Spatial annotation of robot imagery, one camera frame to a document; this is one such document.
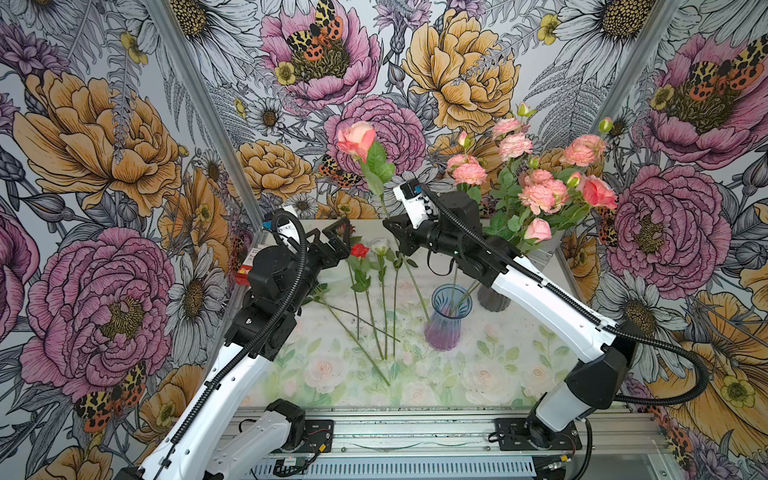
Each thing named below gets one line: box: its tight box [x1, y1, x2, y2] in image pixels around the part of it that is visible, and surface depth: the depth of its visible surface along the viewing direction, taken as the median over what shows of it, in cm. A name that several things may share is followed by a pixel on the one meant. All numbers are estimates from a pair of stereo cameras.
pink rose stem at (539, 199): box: [518, 185, 556, 253], surface depth 65 cm
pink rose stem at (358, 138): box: [336, 121, 431, 323], surface depth 60 cm
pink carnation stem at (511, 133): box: [492, 102, 538, 181], surface depth 74 cm
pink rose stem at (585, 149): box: [564, 117, 613, 167], surface depth 73 cm
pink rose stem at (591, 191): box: [558, 172, 618, 230], surface depth 67 cm
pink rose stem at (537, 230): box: [520, 218, 553, 253], surface depth 65 cm
